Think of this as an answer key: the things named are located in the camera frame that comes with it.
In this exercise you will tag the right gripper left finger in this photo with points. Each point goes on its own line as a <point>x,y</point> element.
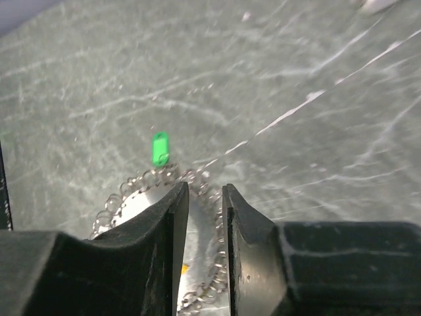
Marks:
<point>133,269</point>

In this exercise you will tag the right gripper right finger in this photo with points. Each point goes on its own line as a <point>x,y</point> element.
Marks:
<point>318,267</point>

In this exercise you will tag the key with yellow tag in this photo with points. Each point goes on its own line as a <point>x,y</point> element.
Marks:
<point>185,268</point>

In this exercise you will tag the metal disc with keyrings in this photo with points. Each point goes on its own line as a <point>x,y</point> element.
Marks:
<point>204,250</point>

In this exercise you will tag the key with green tag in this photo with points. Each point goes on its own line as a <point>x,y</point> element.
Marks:
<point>160,149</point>

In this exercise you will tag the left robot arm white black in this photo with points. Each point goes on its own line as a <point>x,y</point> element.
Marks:
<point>5,210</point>

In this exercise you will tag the white stapler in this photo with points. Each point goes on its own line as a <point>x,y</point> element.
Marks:
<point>373,6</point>

